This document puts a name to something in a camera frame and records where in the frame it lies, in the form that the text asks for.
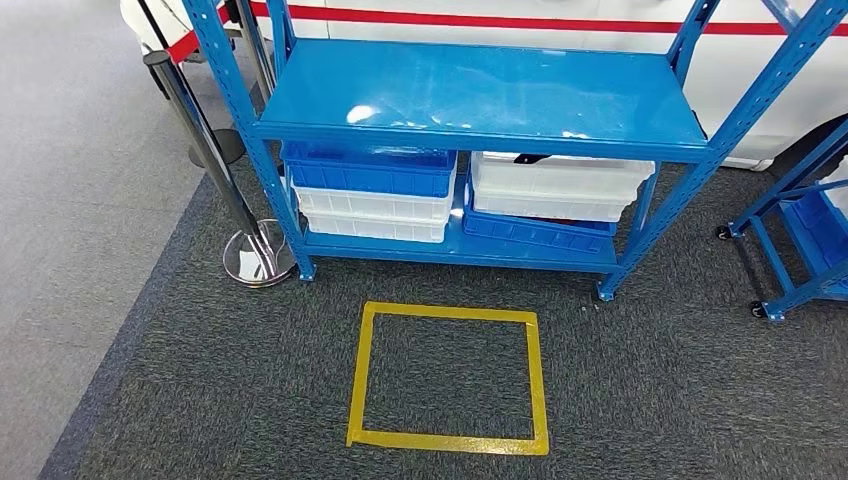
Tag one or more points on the large blue metal shelf rack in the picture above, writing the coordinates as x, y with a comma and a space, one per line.
477, 93

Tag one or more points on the thin black pole stanchion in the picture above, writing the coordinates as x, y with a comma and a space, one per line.
225, 142

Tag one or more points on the white car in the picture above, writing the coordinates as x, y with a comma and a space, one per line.
762, 73

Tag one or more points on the yellow floor tape square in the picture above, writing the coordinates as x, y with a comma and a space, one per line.
450, 442

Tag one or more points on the large white plastic crate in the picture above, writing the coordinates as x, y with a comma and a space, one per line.
840, 185

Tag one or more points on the red barrier belt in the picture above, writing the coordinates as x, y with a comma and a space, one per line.
530, 23
189, 45

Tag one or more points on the blue rack on casters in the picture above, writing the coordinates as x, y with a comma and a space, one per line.
795, 265

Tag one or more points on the small black hook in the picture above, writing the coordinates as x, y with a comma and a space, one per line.
528, 159

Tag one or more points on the stanchion post with chrome base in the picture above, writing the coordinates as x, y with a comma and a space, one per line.
255, 255

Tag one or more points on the blue plastic crate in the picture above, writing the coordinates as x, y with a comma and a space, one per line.
371, 171
825, 228
536, 232

